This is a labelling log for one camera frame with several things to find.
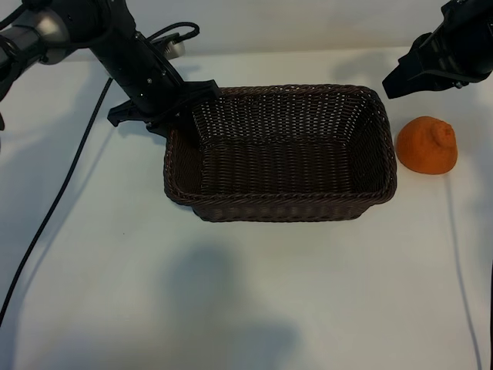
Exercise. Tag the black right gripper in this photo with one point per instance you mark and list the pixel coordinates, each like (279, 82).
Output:
(470, 38)

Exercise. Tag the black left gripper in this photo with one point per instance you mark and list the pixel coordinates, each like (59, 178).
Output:
(146, 81)

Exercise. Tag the orange fruit with knob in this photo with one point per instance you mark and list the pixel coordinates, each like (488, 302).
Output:
(423, 150)

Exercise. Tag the dark brown wicker basket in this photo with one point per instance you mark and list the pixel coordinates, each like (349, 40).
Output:
(277, 169)

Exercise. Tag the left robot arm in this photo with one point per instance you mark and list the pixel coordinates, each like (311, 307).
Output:
(46, 34)

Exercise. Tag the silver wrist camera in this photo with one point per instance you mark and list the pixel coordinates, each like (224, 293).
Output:
(176, 47)

